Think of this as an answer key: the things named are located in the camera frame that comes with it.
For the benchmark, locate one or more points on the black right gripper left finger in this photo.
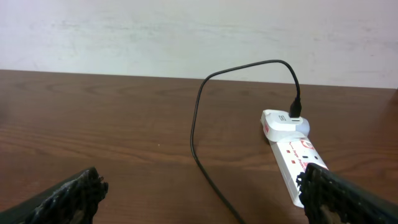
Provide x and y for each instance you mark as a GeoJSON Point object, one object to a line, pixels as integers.
{"type": "Point", "coordinates": [74, 200]}

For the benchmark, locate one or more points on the white USB charger adapter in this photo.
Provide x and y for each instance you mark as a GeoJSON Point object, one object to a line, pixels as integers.
{"type": "Point", "coordinates": [278, 126]}

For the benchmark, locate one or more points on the white power strip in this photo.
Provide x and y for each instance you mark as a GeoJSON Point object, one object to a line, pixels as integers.
{"type": "Point", "coordinates": [292, 158]}

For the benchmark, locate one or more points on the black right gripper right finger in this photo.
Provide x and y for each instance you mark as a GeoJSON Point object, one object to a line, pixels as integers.
{"type": "Point", "coordinates": [328, 198]}

